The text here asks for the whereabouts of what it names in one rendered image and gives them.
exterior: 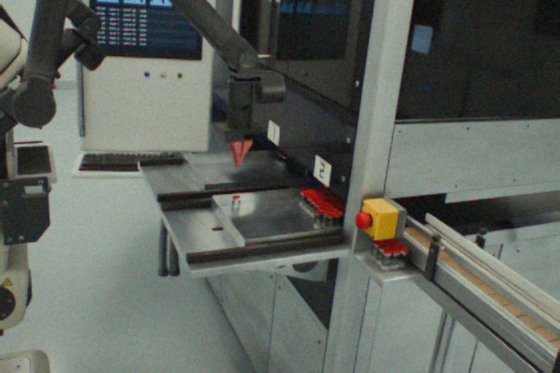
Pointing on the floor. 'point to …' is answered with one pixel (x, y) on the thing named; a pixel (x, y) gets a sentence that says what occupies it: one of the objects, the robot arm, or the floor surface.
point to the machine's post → (371, 146)
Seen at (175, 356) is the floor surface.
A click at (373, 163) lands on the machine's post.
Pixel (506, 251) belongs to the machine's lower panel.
